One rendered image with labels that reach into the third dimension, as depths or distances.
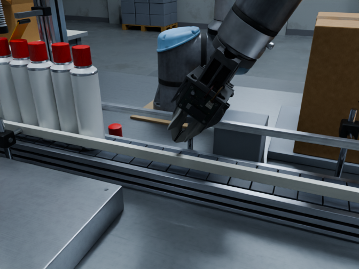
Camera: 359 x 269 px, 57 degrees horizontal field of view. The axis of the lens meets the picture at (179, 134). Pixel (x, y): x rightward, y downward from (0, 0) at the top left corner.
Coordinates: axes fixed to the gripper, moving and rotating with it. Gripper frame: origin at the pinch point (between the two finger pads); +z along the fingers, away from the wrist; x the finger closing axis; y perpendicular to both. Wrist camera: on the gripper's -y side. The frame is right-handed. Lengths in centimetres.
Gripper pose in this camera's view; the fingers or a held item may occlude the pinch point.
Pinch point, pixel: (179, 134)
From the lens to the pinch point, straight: 62.1
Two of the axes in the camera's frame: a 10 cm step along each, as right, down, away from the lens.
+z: -4.7, 7.0, 5.5
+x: 8.1, 5.9, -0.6
